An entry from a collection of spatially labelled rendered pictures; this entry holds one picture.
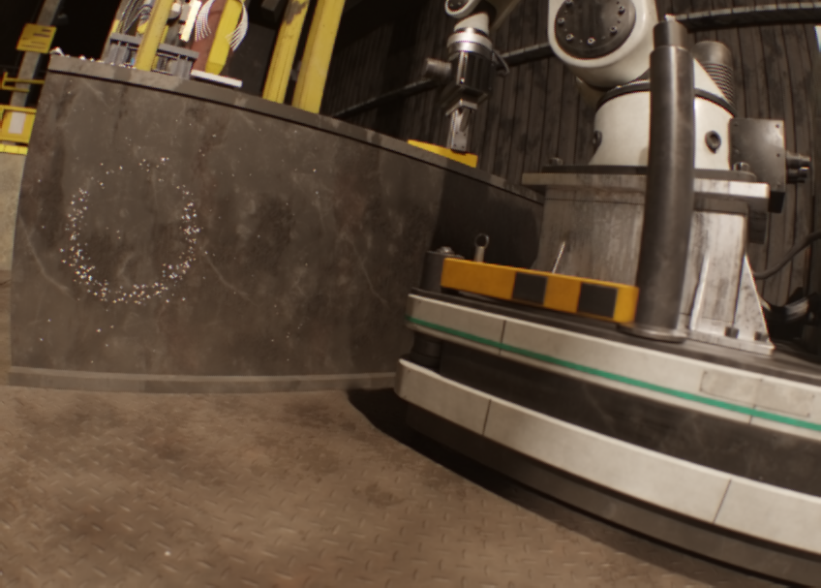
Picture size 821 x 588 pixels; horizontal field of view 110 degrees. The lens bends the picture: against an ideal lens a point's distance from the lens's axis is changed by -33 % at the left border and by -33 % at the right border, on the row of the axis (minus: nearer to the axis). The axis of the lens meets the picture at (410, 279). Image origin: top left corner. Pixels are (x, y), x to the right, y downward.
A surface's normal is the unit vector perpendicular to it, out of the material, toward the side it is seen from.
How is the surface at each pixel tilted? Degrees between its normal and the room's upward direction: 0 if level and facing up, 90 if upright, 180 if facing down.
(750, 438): 90
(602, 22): 90
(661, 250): 90
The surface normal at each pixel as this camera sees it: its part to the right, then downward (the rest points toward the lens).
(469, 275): -0.71, -0.07
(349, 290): 0.61, 0.13
